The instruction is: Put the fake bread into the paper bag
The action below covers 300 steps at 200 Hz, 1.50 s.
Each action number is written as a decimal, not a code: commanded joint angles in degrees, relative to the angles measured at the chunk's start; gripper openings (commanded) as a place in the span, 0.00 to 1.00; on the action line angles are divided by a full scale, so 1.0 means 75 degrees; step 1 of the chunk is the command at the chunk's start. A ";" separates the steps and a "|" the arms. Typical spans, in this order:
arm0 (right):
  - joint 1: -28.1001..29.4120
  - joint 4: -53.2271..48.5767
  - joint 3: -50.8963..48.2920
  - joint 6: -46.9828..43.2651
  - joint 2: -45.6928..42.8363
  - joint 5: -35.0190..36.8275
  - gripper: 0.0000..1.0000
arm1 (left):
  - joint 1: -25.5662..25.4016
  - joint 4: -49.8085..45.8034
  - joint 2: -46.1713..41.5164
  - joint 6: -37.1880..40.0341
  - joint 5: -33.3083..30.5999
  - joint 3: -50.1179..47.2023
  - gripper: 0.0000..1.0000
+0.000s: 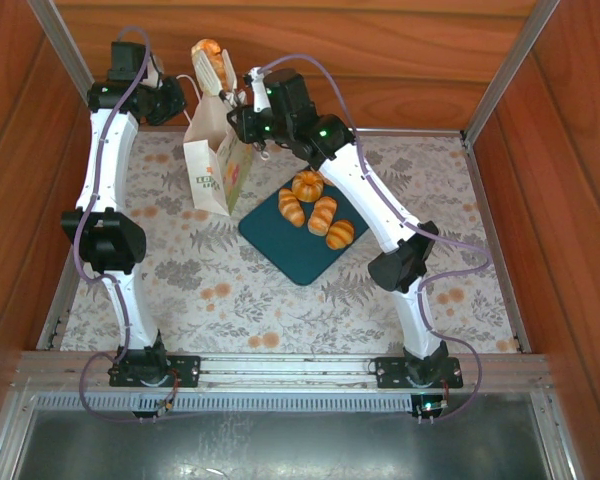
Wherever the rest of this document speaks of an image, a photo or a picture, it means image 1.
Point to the teal tray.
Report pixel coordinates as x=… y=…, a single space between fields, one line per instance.
x=290 y=250

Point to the pumpkin-shaped striped fake bread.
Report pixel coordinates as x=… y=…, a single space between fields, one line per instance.
x=307 y=186

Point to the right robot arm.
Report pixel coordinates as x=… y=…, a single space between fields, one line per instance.
x=370 y=200

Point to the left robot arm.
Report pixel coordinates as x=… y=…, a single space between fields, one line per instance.
x=107 y=150

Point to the aluminium frame post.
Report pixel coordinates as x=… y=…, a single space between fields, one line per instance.
x=510 y=75
x=62 y=45

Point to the long striped fake bread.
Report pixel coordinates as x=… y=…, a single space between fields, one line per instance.
x=291 y=206
x=322 y=215

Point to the floral printed tablecloth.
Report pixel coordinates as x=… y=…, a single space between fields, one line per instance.
x=230 y=310

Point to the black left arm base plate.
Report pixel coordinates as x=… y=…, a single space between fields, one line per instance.
x=180 y=370

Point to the white paper bag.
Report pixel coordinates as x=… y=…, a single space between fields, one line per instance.
x=205 y=150

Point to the grey metal sheet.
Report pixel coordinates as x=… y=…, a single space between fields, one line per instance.
x=280 y=445

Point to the orange glazed fake bread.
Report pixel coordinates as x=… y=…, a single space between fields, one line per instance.
x=215 y=57

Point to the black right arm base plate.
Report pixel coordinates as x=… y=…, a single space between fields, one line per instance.
x=390 y=372

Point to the aluminium mounting rail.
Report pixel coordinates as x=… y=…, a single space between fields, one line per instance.
x=290 y=367

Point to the croissant-shaped striped fake bread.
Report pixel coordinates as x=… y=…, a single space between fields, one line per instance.
x=340 y=234

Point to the white slotted tongs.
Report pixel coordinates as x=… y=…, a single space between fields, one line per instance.
x=206 y=75

